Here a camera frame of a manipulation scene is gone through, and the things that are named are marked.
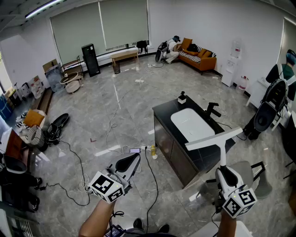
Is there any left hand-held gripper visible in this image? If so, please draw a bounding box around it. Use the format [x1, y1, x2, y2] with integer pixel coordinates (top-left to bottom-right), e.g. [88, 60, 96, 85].
[88, 152, 142, 205]

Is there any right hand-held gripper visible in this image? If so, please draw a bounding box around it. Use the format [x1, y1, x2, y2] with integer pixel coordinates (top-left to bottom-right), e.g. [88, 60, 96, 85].
[214, 165, 258, 219]

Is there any white squeegee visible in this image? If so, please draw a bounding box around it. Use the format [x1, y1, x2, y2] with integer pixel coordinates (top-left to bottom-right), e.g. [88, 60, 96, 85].
[185, 126, 243, 168]

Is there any person's left forearm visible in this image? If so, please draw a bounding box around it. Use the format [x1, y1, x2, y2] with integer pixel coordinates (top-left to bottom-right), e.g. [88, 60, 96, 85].
[78, 198, 117, 237]

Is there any person's right forearm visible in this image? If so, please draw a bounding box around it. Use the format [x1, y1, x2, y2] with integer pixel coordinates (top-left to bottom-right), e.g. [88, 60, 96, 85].
[218, 212, 238, 237]

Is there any grey office chair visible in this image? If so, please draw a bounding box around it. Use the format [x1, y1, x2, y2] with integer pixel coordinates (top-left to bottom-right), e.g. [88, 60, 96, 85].
[205, 161, 273, 206]

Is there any person's left shoe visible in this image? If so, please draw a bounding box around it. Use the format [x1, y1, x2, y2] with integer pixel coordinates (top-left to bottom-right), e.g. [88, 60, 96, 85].
[133, 218, 144, 231]

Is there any white sink basin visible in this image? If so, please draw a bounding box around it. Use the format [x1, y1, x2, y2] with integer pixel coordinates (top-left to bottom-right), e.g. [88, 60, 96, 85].
[170, 108, 216, 143]

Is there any black table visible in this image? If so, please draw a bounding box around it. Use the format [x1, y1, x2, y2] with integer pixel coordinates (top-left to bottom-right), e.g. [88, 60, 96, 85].
[152, 94, 236, 189]

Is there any cardboard box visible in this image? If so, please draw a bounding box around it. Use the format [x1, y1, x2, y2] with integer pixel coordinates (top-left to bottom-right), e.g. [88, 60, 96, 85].
[288, 188, 296, 210]
[42, 58, 58, 73]

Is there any black faucet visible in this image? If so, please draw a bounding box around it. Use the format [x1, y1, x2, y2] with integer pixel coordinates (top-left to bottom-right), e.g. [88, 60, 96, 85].
[204, 102, 222, 121]

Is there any black oval shell case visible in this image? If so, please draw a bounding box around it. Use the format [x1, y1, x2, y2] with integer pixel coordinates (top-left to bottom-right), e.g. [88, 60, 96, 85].
[45, 112, 70, 146]

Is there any cream round drum table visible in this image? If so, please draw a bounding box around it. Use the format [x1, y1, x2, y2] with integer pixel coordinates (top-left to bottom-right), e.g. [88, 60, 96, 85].
[65, 80, 81, 94]

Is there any clear water jug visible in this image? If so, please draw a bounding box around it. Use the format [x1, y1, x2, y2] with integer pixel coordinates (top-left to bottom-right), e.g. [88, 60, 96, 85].
[238, 75, 249, 91]

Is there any woven basket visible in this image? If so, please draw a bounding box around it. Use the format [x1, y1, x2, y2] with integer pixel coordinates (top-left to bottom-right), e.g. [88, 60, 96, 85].
[19, 125, 48, 150]

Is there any round wooden rim table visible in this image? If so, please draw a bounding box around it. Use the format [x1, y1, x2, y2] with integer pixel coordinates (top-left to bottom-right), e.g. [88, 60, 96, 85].
[59, 71, 80, 85]

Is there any brown wooden platform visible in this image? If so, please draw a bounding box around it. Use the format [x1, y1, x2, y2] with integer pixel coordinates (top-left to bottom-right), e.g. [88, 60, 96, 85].
[31, 87, 54, 116]

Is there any wooden bench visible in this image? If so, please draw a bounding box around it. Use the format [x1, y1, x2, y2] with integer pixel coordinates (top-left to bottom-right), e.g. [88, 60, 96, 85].
[110, 50, 140, 67]

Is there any white water dispenser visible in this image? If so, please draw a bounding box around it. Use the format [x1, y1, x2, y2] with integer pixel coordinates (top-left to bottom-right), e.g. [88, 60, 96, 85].
[221, 39, 243, 87]

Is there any black tower appliance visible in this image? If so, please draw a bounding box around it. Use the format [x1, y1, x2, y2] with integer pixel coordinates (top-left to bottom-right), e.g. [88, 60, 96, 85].
[81, 43, 101, 78]

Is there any metal shelf rack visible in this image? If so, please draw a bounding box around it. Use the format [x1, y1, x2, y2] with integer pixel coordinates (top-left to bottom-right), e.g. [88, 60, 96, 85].
[61, 55, 85, 81]

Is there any grey marble panel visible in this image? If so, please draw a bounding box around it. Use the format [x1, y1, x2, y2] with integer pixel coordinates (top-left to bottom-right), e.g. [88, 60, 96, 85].
[44, 64, 65, 93]

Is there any striped cloth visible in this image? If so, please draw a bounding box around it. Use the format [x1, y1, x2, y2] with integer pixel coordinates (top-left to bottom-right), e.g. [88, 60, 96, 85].
[15, 112, 30, 134]

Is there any brown wooden cabinet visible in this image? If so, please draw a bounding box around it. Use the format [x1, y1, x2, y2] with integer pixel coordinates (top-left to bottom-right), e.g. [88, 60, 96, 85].
[5, 129, 31, 173]

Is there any orange sofa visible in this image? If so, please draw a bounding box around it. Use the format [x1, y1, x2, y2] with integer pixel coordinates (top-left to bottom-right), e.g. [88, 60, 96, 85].
[177, 38, 217, 75]

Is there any white bag with red label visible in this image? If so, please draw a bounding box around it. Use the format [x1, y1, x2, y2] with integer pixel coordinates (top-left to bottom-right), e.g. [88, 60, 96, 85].
[27, 75, 45, 100]

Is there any black backpack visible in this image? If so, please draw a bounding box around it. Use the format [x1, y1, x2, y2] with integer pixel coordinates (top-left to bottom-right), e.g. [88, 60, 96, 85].
[136, 40, 148, 54]

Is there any striped sofa mat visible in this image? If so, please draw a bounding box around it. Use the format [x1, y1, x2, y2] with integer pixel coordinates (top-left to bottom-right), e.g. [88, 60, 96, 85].
[179, 50, 202, 64]

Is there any white shelf unit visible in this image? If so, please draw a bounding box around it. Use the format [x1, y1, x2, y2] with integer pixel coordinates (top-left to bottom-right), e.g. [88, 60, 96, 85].
[0, 200, 41, 237]

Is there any blue crate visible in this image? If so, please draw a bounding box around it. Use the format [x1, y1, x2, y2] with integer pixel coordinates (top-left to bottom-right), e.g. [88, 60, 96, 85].
[0, 94, 14, 121]

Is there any grey roller blind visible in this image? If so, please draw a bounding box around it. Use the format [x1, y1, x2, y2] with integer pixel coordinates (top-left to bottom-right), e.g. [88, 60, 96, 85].
[99, 0, 149, 51]
[50, 1, 106, 66]
[281, 17, 296, 60]

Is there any ceiling light strip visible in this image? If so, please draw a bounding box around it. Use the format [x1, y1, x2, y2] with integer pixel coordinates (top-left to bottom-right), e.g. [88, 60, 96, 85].
[25, 0, 62, 19]

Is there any black cable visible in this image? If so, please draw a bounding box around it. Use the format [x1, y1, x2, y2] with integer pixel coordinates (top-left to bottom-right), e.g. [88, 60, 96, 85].
[45, 140, 91, 207]
[144, 150, 160, 234]

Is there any white cable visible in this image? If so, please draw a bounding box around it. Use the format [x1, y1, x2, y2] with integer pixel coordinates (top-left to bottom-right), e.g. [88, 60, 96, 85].
[105, 82, 142, 153]

